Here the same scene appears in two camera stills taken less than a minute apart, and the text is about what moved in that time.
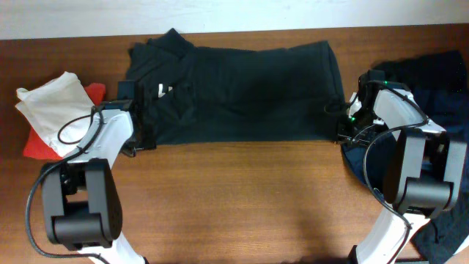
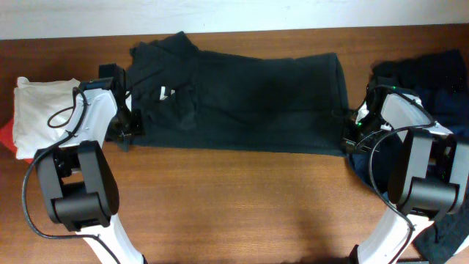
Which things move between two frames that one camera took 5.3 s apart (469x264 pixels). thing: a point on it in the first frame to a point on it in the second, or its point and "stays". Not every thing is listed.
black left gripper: [149, 138] to [138, 126]
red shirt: [37, 146] to [6, 138]
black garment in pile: [442, 72] stays
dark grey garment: [440, 237] stays
